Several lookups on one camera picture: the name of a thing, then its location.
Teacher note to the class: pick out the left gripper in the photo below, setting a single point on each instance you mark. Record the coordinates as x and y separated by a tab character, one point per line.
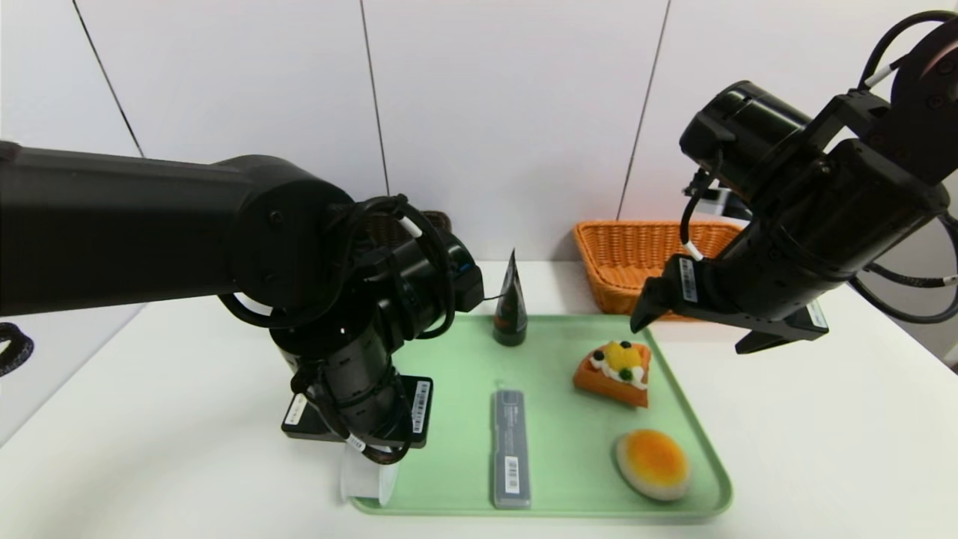
410	410

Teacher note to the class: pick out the green plastic tray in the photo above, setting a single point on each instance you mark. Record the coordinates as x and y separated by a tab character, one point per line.
569	449

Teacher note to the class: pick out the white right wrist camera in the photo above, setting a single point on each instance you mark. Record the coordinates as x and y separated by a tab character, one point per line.
722	202

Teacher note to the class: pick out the clear grey compass case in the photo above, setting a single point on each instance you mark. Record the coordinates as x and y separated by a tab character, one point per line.
511	434

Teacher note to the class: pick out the black cosmetic tube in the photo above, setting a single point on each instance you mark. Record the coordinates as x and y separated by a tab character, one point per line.
510	318

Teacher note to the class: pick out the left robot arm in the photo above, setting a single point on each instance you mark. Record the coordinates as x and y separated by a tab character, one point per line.
150	232

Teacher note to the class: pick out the white orange round bun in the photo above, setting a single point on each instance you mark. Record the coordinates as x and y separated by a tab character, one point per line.
653	464

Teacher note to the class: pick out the orange wicker basket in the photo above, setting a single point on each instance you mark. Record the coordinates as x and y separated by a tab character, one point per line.
629	262

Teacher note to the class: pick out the white tape roll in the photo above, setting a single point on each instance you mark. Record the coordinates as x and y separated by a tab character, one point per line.
363	483

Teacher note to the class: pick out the waffle slice with fruit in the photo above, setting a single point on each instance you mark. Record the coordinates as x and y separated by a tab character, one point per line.
602	382

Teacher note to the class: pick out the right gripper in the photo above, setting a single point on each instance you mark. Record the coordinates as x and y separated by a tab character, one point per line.
720	305

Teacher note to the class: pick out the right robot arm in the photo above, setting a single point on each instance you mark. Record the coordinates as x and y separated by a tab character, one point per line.
823	209

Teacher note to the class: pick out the dark brown wicker basket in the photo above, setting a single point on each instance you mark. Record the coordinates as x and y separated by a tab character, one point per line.
430	221

